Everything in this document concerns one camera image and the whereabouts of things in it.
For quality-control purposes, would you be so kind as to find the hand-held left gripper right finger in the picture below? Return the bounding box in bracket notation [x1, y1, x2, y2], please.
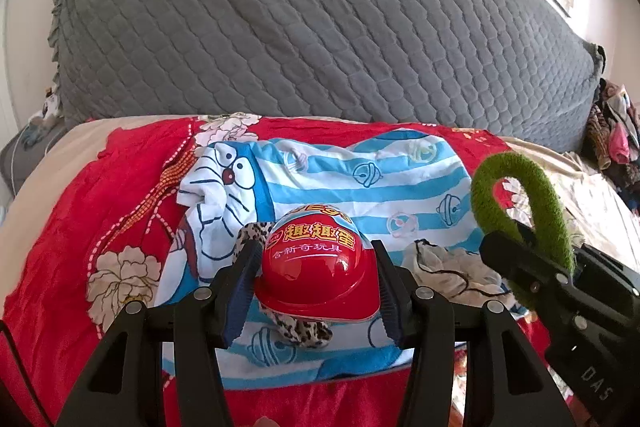
[372, 239, 586, 427]

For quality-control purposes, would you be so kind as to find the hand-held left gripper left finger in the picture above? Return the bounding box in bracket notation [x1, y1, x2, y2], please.
[55, 247, 264, 427]

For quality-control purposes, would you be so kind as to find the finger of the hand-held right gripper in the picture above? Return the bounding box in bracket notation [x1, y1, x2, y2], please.
[572, 244, 640, 298]
[479, 231, 576, 308]

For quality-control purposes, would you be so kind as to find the pink sheer scrunchie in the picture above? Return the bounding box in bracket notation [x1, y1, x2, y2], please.
[402, 241, 511, 308]

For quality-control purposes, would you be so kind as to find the green fuzzy scrunchie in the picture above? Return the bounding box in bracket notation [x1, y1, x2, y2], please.
[470, 152, 576, 308]

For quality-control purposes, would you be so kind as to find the black hair tie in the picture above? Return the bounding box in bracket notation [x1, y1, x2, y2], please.
[420, 252, 501, 293]

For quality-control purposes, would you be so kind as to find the leopard print scrunchie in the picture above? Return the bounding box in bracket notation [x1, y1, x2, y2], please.
[232, 222, 333, 350]

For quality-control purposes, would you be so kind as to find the red toy egg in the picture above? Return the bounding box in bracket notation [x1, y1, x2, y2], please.
[254, 203, 382, 323]

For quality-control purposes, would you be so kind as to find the red floral bedspread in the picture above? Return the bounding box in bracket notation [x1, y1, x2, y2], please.
[0, 117, 640, 427]

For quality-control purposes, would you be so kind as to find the pile of clothes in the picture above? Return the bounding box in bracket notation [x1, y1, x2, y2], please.
[582, 77, 640, 208]

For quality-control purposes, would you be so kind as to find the blue striped cartoon cloth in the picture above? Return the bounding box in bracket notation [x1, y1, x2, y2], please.
[155, 127, 501, 390]

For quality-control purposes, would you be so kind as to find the red floral blanket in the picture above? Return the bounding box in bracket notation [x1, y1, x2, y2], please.
[0, 114, 566, 427]

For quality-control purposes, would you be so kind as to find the grey cushion white piping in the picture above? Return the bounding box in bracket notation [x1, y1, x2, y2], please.
[0, 124, 68, 195]

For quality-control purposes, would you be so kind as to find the blue white stuffed toy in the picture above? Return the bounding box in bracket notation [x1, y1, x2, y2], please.
[27, 82, 63, 128]

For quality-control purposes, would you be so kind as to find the grey quilted headboard cover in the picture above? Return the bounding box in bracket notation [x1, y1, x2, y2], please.
[47, 0, 608, 152]

